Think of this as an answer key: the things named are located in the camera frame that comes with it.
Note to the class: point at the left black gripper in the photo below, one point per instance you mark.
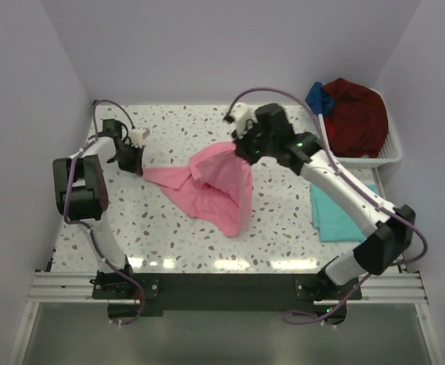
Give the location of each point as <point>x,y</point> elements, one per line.
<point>135,167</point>

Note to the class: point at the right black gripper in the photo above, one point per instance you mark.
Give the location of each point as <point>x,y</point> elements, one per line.
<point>239,147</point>

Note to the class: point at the pink t shirt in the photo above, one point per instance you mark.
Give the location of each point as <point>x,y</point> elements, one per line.
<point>215,186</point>

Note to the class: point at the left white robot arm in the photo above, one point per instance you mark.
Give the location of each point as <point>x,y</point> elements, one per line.
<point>81,191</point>

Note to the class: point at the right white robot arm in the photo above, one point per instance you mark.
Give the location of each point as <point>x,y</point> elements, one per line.
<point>387,229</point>

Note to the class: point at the blue t shirt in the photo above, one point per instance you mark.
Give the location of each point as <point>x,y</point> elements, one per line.
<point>319,101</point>

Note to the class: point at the dark red t shirt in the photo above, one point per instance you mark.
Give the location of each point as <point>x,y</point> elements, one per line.
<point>357,125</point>

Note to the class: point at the folded teal t shirt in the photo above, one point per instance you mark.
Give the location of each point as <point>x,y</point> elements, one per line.
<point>334,225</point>

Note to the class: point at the white plastic laundry basket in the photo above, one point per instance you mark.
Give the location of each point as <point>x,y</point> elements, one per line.
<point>390,152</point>

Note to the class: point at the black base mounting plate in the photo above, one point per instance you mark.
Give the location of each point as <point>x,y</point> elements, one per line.
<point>154,294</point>

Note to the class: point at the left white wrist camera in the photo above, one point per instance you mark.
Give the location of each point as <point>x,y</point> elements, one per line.
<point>139,136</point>

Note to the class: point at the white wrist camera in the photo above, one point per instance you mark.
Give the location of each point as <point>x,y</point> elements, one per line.
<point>238,115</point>
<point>139,136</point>

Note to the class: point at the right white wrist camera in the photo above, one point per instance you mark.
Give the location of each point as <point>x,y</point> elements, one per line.
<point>238,115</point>

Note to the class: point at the aluminium frame rail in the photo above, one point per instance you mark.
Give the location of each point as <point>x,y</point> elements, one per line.
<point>74,287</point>

